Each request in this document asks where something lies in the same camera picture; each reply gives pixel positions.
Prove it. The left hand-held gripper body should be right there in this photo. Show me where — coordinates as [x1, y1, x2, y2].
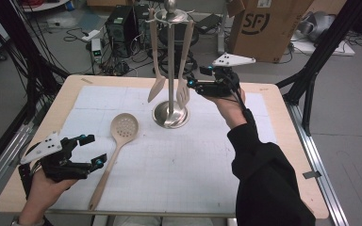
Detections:
[20, 131, 92, 184]

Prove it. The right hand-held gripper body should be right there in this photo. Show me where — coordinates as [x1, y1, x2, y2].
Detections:
[200, 52, 256, 98]

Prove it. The beige slotted spatula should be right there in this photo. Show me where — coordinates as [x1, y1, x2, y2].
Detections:
[175, 19, 196, 110]

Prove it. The beige solid spatula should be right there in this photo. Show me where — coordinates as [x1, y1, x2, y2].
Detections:
[146, 8, 167, 104]

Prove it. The steel utensil stand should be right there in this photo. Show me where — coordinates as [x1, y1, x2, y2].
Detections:
[145, 0, 199, 130]

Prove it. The beige perforated skimmer spoon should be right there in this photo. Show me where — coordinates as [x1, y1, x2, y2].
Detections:
[88, 112, 140, 212]

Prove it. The person's right hand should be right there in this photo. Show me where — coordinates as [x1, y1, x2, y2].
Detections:
[206, 88, 249, 130]

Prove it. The person's left hand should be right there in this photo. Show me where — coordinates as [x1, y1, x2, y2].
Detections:
[18, 169, 78, 225]

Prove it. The black round stool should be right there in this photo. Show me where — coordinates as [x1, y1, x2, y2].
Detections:
[156, 23, 201, 80]

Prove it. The black laptop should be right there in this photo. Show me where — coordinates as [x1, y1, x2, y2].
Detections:
[194, 12, 222, 34]

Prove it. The large cardboard box black logo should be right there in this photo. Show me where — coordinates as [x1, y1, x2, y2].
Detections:
[227, 0, 315, 64]

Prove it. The white grid mat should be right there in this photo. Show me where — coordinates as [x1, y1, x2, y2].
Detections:
[50, 85, 277, 215]

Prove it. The plain black computer tower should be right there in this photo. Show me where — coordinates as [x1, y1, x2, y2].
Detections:
[133, 3, 153, 50]

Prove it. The black computer tower green label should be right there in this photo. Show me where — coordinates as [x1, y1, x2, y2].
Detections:
[105, 4, 140, 59]

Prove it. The white adapter box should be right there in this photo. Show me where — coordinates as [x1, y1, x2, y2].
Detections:
[90, 38, 104, 64]

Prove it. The white power strip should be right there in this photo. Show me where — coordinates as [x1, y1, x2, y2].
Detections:
[81, 28, 102, 42]

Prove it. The grey machine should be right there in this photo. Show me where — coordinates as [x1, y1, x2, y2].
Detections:
[296, 10, 337, 41]

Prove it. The white base board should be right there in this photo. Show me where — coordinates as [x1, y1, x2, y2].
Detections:
[290, 31, 356, 57]

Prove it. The grey tape piece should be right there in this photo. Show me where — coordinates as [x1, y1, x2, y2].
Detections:
[302, 169, 322, 180]

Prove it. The round white table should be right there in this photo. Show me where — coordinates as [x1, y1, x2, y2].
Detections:
[22, 0, 72, 13]

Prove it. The aluminium frame rail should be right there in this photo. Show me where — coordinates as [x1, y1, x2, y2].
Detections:
[0, 121, 36, 205]
[284, 100, 350, 226]

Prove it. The black frame post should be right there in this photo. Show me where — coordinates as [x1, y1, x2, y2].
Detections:
[0, 0, 72, 126]
[276, 0, 362, 137]

